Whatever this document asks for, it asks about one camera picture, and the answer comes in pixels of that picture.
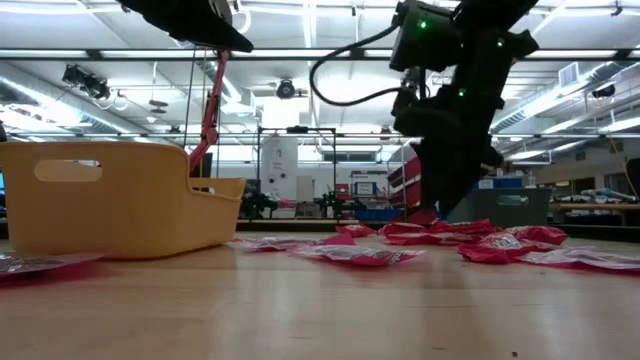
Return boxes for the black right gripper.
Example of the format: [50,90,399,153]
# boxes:
[393,84,504,216]

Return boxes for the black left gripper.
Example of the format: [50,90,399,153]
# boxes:
[118,0,255,54]

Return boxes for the long red candy pack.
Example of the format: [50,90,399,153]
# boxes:
[519,240,564,254]
[383,232,484,247]

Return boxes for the pink candy pack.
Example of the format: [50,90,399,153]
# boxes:
[292,243,427,268]
[0,251,107,280]
[227,235,326,253]
[517,248,640,275]

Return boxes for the red storage bin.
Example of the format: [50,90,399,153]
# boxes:
[402,208,440,227]
[388,179,424,207]
[387,155,424,189]

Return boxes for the small red KitKat bar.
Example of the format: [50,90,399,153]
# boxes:
[335,223,377,239]
[504,225,569,247]
[429,218,499,239]
[378,221,426,237]
[457,231,531,265]

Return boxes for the blue storage bin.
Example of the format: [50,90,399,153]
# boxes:
[477,177,525,192]

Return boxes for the blue crate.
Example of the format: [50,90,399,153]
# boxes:
[353,208,402,223]

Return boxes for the red desk lamp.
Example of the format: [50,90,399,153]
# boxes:
[188,0,235,175]

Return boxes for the teal plastic bin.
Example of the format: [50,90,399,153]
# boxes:
[447,187,554,230]

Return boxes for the black ceiling spotlights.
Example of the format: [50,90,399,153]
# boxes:
[61,63,112,101]

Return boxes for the white cabinet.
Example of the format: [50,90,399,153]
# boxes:
[260,137,300,202]

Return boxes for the wooden background table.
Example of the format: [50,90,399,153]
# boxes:
[548,201,640,227]

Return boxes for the white air vent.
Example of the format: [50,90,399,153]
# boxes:
[558,61,582,90]

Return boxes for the yellow plastic bin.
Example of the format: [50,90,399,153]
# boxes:
[0,140,247,261]

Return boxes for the black aluminium rig frame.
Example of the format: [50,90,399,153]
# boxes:
[0,47,640,62]

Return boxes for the black ceiling camera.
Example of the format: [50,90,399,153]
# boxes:
[275,78,298,100]

